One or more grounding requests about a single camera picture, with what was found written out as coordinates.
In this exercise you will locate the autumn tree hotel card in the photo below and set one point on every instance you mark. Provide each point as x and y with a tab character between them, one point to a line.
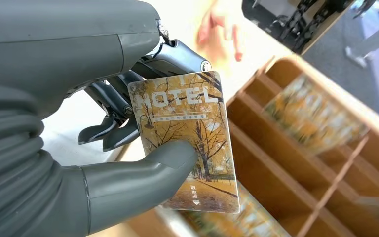
183	111
313	114
241	219

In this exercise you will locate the wooden card organizer box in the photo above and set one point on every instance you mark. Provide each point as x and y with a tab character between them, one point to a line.
274	176

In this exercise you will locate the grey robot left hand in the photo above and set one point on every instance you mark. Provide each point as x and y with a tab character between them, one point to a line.
52	42

